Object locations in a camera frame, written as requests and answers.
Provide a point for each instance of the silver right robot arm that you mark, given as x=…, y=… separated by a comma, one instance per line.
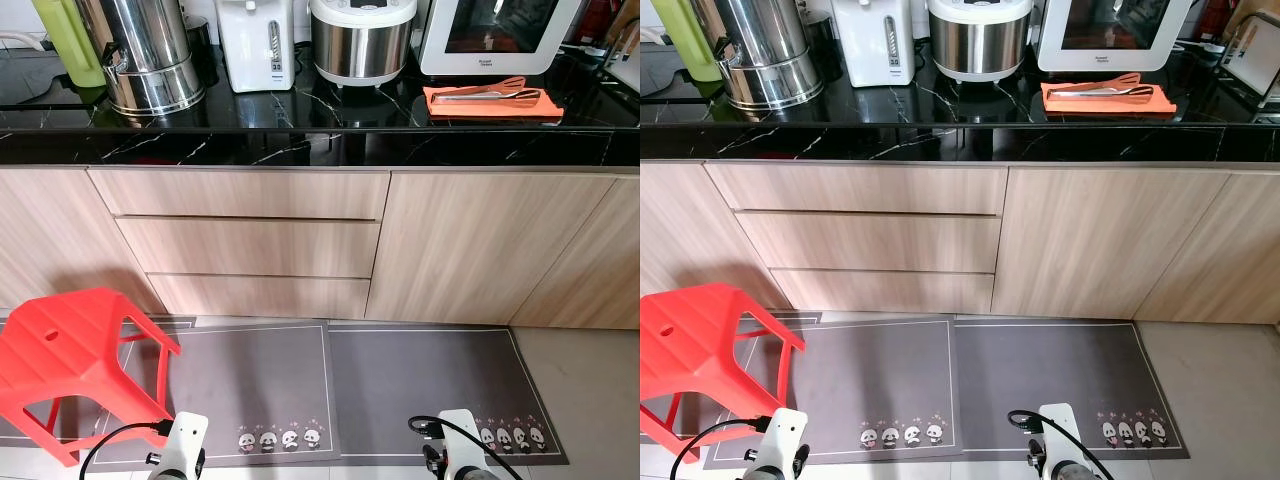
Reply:
x=1070, y=473
x=475, y=474

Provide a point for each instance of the light wood cabinet door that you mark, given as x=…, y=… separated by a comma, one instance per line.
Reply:
x=50, y=230
x=480, y=245
x=1100, y=240
x=1215, y=260
x=600, y=270
x=690, y=225

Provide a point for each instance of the red plastic stool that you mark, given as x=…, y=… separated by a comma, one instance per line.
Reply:
x=690, y=345
x=60, y=345

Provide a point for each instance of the black glass cooktop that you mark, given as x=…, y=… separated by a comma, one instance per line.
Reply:
x=670, y=85
x=40, y=85

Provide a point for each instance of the green plastic jug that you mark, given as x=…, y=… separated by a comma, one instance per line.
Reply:
x=680, y=40
x=65, y=40

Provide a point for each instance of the orange cloth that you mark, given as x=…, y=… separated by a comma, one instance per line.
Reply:
x=480, y=110
x=1100, y=105

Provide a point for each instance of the steel and orange tongs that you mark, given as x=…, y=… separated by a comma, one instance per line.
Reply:
x=1105, y=88
x=490, y=93

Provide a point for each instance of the light wood drawer front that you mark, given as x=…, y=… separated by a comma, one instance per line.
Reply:
x=240, y=192
x=860, y=188
x=260, y=297
x=870, y=242
x=250, y=247
x=880, y=290

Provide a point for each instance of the stainless steel water urn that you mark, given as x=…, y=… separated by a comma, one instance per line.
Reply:
x=150, y=50
x=765, y=50

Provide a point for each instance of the grey panda floor mat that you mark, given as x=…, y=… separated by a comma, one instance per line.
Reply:
x=250, y=380
x=880, y=375
x=430, y=370
x=1050, y=370

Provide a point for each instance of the white countertop oven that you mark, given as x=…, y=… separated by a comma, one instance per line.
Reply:
x=1115, y=30
x=500, y=35

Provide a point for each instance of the black container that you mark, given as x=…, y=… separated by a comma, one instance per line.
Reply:
x=822, y=45
x=200, y=50

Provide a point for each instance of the white electric thermo pot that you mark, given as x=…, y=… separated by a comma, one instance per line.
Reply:
x=255, y=50
x=875, y=45

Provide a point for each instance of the steel rice cooker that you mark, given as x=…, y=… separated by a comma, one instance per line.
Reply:
x=980, y=40
x=362, y=45

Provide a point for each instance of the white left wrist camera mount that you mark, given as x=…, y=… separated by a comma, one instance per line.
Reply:
x=185, y=440
x=785, y=435

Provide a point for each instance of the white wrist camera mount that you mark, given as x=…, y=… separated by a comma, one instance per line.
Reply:
x=462, y=440
x=185, y=440
x=785, y=435
x=1062, y=430

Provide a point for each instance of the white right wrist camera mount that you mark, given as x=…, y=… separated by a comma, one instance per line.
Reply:
x=1062, y=430
x=462, y=440

